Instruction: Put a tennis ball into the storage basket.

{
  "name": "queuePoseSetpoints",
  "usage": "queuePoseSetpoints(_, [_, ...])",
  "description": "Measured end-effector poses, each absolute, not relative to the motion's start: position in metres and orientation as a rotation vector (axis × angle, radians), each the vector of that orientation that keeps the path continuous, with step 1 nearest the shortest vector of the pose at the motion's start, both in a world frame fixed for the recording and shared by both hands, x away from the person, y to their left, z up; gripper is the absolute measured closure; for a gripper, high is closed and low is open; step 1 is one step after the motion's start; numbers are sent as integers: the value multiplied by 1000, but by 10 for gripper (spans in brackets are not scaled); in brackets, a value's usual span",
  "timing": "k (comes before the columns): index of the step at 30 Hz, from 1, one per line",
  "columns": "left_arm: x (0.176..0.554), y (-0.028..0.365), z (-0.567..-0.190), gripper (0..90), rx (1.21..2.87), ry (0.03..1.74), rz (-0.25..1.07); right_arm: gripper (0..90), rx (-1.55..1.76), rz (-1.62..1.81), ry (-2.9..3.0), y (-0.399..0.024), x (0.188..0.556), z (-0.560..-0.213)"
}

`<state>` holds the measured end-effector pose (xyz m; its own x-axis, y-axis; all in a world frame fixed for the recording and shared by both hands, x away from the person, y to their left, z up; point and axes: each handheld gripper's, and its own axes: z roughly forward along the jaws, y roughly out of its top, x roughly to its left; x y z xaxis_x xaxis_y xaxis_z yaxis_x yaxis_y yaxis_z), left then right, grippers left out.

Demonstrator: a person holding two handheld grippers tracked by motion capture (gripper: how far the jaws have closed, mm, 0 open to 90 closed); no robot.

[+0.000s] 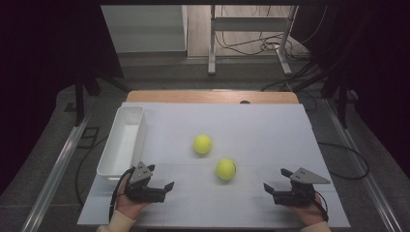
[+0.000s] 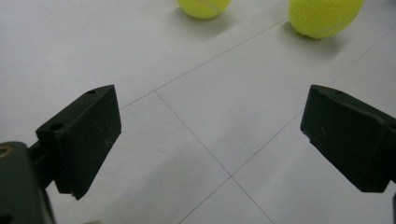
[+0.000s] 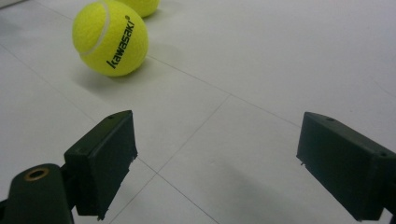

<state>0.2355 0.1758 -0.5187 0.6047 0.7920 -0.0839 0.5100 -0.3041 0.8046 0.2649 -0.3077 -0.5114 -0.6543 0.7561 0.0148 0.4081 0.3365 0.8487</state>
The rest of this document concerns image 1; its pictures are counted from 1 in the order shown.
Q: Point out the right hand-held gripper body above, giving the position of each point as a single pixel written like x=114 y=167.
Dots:
x=298 y=191

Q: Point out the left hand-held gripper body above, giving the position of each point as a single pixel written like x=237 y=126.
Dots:
x=141 y=190

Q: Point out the white rectangular plastic bin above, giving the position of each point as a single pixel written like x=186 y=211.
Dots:
x=124 y=148

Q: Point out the yellow tennis ball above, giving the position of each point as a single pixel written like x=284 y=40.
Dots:
x=225 y=169
x=202 y=143

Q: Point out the person's left hand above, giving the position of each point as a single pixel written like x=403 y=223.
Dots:
x=127 y=208

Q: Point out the person's right hand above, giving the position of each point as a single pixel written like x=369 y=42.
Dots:
x=309 y=214

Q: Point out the white paper sheet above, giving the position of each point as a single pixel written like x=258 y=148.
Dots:
x=257 y=135

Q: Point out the small black table knob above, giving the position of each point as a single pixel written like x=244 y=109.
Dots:
x=245 y=102

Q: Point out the wooden table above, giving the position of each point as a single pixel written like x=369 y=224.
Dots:
x=209 y=96

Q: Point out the black tripod stand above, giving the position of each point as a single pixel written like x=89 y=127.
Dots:
x=341 y=96
x=79 y=96

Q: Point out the white cabinet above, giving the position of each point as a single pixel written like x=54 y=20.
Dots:
x=145 y=29

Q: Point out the dark curtain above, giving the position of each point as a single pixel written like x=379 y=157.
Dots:
x=38 y=48
x=377 y=64

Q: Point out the grey metal stand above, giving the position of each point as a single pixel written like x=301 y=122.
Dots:
x=249 y=24

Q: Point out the aluminium floor rail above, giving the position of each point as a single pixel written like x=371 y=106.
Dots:
x=54 y=175
x=361 y=167

